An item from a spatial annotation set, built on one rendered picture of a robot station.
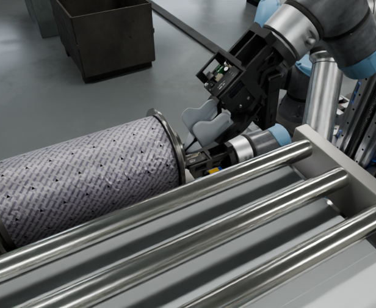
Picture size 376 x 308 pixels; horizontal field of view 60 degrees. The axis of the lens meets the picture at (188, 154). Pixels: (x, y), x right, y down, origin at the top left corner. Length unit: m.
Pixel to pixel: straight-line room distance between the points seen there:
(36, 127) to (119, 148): 2.41
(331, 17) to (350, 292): 0.39
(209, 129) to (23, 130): 2.46
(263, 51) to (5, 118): 2.74
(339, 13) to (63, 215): 0.46
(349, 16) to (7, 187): 0.51
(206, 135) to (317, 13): 0.22
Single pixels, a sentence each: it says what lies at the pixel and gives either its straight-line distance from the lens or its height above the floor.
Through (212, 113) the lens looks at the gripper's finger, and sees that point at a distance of 0.53.
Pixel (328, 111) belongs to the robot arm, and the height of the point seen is 1.16.
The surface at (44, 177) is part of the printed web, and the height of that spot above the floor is 1.31.
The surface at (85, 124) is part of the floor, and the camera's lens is 2.76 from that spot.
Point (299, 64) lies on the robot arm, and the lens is 1.29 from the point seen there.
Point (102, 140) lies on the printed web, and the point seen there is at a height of 1.31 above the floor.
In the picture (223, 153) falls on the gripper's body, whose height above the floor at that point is 1.15.
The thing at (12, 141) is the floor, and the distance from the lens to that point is 2.80.
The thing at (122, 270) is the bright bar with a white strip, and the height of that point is 1.46.
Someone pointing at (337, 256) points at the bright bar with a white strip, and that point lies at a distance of 0.22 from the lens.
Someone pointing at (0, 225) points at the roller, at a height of 1.27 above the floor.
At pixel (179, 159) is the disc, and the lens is 0.47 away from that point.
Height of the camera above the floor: 1.62
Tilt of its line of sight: 43 degrees down
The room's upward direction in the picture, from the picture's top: straight up
